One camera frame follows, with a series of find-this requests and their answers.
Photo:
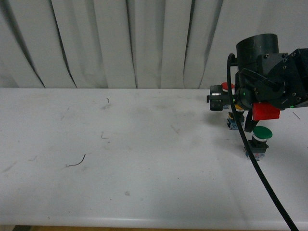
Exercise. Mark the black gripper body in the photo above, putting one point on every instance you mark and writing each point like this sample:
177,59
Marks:
280,79

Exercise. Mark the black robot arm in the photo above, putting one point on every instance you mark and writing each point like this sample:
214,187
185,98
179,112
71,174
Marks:
250,48

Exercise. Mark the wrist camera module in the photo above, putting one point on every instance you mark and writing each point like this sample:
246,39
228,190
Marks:
218,98

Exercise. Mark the green push button switch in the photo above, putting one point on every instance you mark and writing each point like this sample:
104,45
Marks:
258,143

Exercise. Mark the red push button switch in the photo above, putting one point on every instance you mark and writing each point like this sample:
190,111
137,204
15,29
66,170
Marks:
227,90

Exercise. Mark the white curtain backdrop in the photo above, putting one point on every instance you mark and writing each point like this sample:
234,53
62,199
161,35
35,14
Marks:
136,44

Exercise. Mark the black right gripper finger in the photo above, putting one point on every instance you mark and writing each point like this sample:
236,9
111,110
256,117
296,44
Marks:
250,123

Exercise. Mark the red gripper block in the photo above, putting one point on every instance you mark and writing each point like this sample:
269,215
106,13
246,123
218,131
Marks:
265,111

